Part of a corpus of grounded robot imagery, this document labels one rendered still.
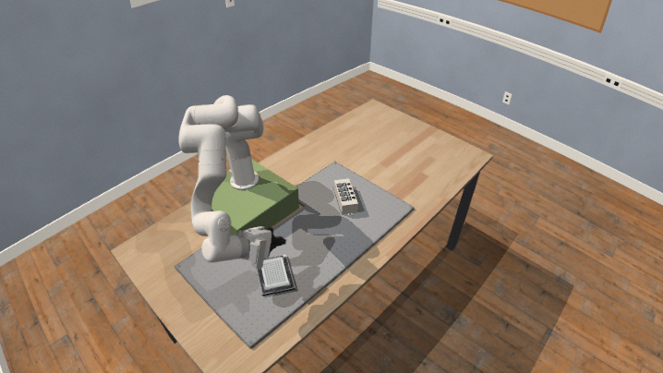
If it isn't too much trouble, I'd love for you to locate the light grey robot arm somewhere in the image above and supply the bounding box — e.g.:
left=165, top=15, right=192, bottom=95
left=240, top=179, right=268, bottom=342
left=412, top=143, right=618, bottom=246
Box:
left=179, top=95, right=267, bottom=269

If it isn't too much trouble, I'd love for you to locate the white operator panel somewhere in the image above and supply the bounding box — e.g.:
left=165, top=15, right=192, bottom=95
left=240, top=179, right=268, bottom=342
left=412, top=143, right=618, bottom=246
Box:
left=334, top=178, right=358, bottom=216

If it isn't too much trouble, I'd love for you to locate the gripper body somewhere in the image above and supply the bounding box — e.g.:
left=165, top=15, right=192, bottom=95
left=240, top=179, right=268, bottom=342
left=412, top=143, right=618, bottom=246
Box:
left=243, top=226, right=271, bottom=259

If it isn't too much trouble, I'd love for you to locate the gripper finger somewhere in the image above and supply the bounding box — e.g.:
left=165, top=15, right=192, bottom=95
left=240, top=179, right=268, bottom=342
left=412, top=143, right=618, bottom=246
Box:
left=269, top=242, right=285, bottom=255
left=265, top=227, right=286, bottom=243

